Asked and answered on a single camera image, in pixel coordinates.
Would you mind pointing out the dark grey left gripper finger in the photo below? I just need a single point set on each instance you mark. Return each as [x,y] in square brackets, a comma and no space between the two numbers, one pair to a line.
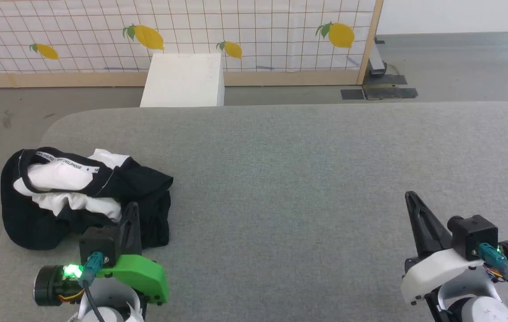
[130,232]

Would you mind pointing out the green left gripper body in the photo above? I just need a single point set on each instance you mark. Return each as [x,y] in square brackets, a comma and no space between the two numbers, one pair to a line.
[142,273]

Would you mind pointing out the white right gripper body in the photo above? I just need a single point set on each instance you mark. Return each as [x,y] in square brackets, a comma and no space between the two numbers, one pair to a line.
[437,270]

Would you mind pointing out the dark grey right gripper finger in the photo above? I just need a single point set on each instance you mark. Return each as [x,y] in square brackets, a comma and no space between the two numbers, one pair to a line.
[426,228]

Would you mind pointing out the black and white shirt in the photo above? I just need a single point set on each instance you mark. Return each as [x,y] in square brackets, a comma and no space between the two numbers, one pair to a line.
[34,223]

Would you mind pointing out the grey fabric sofa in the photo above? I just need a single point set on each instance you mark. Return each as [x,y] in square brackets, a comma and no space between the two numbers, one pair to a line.
[303,179]

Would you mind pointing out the metal partition support foot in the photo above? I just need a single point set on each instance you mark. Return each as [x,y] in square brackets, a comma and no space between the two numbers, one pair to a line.
[388,91]

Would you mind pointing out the white box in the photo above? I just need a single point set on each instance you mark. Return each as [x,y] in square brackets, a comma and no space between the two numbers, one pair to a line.
[182,80]

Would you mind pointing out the lemon-patterned tiled partition panel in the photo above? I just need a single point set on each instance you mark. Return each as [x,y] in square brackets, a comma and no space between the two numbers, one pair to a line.
[280,78]

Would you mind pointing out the lemon print partition panel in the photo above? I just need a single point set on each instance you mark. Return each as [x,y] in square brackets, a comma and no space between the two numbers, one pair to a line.
[258,27]

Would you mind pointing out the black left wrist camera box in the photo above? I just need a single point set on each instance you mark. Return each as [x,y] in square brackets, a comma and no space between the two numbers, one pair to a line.
[99,243]

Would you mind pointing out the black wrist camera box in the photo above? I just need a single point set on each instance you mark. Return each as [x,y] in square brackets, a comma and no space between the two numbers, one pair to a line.
[475,232]
[99,243]

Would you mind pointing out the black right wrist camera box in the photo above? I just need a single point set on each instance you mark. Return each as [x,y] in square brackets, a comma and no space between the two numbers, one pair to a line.
[475,232]

